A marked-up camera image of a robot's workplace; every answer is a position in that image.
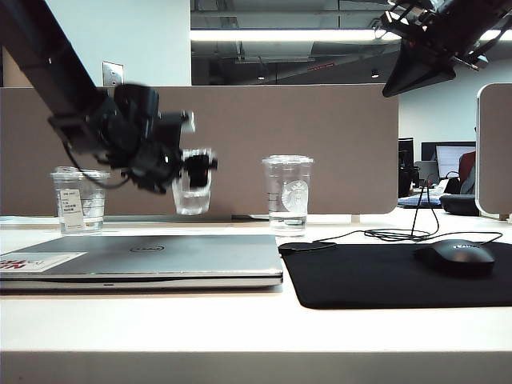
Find metal wall switch plate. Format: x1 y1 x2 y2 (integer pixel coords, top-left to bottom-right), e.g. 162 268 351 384
102 61 124 87

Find thin black mouse cable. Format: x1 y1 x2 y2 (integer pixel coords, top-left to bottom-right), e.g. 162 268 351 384
315 183 503 246

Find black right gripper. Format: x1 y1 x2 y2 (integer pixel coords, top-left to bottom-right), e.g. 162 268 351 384
378 0 490 98

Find lit computer monitor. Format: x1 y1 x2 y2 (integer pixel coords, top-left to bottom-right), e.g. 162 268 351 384
420 141 477 182

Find white sticker on laptop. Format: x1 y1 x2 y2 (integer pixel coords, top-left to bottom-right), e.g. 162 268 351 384
0 250 88 274

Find dark computer monitor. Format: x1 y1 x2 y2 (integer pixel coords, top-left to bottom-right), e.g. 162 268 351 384
398 137 414 189

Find tall clear lidded cup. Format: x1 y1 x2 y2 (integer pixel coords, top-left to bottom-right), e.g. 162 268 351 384
262 154 315 234

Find person in red top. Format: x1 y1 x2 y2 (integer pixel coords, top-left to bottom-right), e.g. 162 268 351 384
458 150 477 195

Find wide brown desk partition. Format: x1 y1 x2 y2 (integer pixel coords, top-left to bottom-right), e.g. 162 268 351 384
0 86 400 219

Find black mouse pad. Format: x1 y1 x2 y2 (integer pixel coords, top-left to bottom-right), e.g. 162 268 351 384
278 241 512 310

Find long ceiling light strip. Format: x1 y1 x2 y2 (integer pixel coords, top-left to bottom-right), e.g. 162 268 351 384
190 27 512 43

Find narrow brown desk partition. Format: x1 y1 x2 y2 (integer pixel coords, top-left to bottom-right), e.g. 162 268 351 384
475 82 512 220

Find silver Dell laptop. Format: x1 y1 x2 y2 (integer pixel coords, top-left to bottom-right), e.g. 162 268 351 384
0 234 284 292

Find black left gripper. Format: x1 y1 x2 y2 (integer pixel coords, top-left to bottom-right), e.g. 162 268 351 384
98 82 219 196

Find black computer mouse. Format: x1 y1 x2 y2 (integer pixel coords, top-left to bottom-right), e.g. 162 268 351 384
413 238 496 277

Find clear lidded cup, large label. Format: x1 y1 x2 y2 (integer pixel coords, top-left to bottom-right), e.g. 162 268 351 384
50 166 111 236

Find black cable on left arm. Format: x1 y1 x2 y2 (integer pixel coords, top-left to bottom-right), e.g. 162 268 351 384
66 143 135 190

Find black pouch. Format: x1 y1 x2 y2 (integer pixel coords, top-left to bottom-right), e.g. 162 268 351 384
438 193 479 217

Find blue cloth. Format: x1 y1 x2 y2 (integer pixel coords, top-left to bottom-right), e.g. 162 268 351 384
398 194 443 210

